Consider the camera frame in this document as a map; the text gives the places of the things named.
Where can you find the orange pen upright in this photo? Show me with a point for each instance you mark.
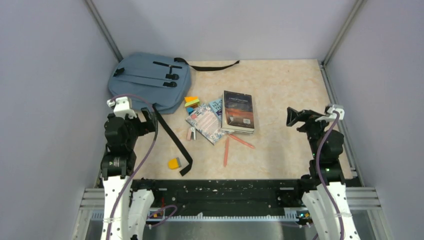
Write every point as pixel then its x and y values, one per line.
pixel 226 152

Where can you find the colourful sticky note stack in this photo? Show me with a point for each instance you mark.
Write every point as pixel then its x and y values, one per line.
pixel 191 102

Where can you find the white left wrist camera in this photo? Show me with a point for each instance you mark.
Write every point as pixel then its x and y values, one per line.
pixel 122 107

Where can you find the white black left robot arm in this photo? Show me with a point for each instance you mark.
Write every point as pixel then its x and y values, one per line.
pixel 117 167

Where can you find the orange pen slanted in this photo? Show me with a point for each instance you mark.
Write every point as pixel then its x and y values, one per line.
pixel 241 141

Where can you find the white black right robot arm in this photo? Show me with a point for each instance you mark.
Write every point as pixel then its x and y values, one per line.
pixel 323 190

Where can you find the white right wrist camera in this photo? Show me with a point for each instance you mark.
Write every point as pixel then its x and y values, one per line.
pixel 332 112

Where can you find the floral pink notebook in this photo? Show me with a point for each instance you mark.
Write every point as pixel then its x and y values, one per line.
pixel 207 124

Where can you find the yellow grey pencil sharpener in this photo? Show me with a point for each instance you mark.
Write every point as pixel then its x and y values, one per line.
pixel 174 164

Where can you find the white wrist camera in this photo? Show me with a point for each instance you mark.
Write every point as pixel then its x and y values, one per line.
pixel 122 107
pixel 332 112

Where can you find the pink white small stapler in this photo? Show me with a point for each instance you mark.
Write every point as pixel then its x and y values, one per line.
pixel 191 134

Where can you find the dark thick paperback book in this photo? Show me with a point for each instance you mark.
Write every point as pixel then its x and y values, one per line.
pixel 237 113

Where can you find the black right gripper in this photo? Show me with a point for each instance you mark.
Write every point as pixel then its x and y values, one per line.
pixel 306 115

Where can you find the blue grey student backpack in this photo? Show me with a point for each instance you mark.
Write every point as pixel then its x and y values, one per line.
pixel 159 80

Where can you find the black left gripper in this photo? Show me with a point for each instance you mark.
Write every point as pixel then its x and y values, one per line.
pixel 148 126

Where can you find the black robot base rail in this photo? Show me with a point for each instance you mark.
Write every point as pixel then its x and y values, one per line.
pixel 228 198

